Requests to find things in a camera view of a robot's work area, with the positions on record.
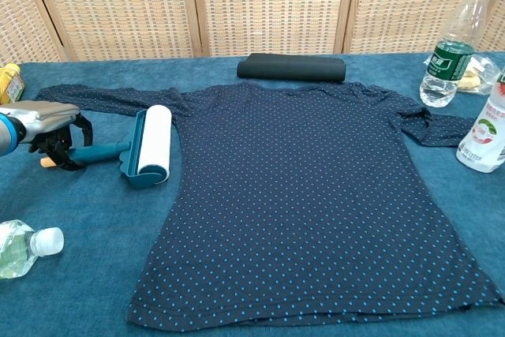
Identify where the dark green label water bottle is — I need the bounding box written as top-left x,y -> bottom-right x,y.
419,0 -> 496,108

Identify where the black folded cloth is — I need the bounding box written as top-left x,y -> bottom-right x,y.
236,53 -> 347,84

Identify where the navy polka dot shirt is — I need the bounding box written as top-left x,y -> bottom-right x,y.
35,81 -> 505,328

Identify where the yellow label tea bottle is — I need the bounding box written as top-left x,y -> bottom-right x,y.
0,62 -> 25,106

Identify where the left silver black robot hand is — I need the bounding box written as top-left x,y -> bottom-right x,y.
0,100 -> 94,172

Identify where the blue table cloth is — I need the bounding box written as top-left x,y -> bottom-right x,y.
0,51 -> 505,337

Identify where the light green label water bottle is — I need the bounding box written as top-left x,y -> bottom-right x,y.
0,219 -> 65,279

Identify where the clear snack bag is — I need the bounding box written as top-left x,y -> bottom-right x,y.
424,52 -> 502,95

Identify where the bamboo folding screen panel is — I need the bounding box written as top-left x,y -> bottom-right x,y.
191,0 -> 359,58
475,0 -> 505,54
25,0 -> 204,62
342,0 -> 505,56
0,0 -> 68,66

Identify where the white drink bottle yellow cap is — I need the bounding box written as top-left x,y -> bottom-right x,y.
455,66 -> 505,174

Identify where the teal lint roller white roll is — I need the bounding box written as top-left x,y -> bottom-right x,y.
40,104 -> 173,190

